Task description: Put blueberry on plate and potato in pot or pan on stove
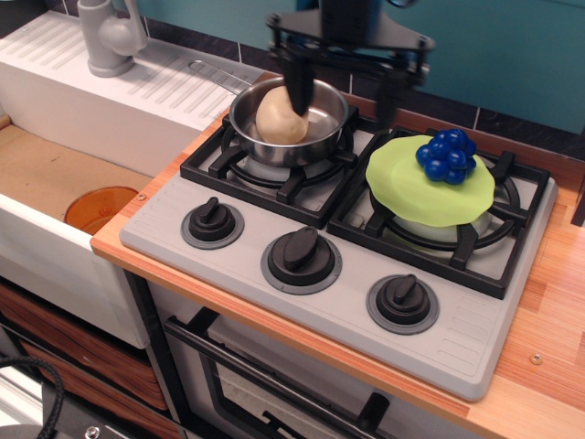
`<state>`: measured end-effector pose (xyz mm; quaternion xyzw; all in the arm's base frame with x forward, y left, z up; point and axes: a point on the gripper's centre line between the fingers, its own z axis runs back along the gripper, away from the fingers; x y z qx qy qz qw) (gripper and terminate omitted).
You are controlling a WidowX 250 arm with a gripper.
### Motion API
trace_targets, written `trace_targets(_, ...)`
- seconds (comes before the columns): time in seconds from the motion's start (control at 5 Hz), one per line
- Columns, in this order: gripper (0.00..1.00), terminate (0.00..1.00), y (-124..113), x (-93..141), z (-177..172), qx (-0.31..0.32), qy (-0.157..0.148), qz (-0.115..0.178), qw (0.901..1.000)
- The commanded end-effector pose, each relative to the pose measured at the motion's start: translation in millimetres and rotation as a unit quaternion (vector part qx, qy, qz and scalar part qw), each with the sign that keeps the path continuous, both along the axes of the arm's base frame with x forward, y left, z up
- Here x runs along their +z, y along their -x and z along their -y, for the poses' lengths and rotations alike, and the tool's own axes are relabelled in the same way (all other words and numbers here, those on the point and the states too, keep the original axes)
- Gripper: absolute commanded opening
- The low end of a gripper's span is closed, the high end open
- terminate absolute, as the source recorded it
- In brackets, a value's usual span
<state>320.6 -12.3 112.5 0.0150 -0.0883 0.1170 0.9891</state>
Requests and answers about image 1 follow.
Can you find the black burner grate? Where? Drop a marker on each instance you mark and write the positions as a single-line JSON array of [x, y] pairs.
[[308, 194], [483, 257]]

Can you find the black stove knob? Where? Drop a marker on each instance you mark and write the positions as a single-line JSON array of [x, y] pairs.
[[212, 225], [403, 304], [301, 262]]

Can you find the blue toy blueberry cluster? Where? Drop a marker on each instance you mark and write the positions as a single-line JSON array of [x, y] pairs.
[[448, 157]]

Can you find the black right burner grate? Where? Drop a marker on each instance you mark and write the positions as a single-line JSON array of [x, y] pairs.
[[483, 257]]

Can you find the orange plastic cup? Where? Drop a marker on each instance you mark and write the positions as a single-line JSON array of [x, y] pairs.
[[91, 211]]

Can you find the wooden drawer fronts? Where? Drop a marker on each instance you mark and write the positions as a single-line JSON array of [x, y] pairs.
[[102, 371]]

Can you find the toy oven door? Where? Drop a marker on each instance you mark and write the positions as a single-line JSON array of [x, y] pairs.
[[252, 386]]

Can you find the beige toy potato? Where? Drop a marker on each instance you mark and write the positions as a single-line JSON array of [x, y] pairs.
[[276, 121]]

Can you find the black left burner grate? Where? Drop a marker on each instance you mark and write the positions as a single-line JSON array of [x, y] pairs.
[[308, 194]]

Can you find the white toy sink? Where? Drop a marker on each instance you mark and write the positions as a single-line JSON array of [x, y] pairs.
[[65, 132]]

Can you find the black left stove knob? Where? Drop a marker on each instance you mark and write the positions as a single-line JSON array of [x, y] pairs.
[[212, 225]]

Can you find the black middle stove knob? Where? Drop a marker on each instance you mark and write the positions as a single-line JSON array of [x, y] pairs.
[[301, 262]]

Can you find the stainless steel pot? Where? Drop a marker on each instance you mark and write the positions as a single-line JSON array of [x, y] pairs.
[[327, 115]]

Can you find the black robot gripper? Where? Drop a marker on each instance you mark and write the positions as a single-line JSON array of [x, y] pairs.
[[355, 36]]

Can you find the black right stove knob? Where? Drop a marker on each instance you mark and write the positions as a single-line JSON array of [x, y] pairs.
[[403, 304]]

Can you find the lime green plate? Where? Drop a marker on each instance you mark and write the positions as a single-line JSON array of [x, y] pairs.
[[399, 183]]

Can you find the grey toy faucet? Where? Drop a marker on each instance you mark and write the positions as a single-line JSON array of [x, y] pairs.
[[111, 41]]

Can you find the grey toy stove top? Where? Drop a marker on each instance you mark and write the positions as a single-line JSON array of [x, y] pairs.
[[457, 354]]

